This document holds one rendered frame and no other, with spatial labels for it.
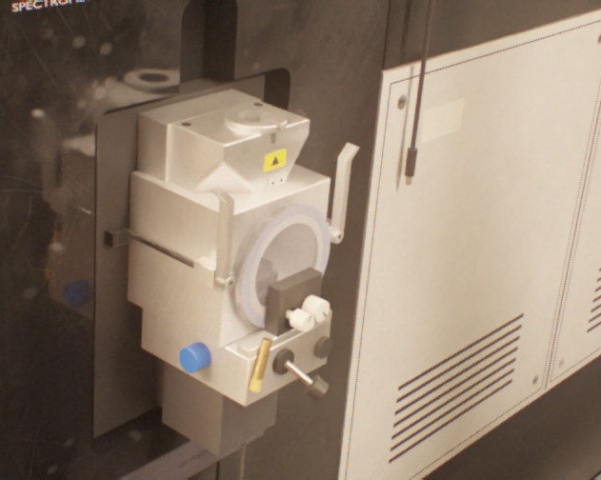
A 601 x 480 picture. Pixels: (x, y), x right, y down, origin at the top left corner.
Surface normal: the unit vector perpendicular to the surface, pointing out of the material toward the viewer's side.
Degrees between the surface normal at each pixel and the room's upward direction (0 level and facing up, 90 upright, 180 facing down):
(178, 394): 90
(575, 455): 0
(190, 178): 90
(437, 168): 90
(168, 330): 90
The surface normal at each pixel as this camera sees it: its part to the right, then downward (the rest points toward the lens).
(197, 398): -0.65, 0.26
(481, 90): 0.76, 0.33
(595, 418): 0.08, -0.91
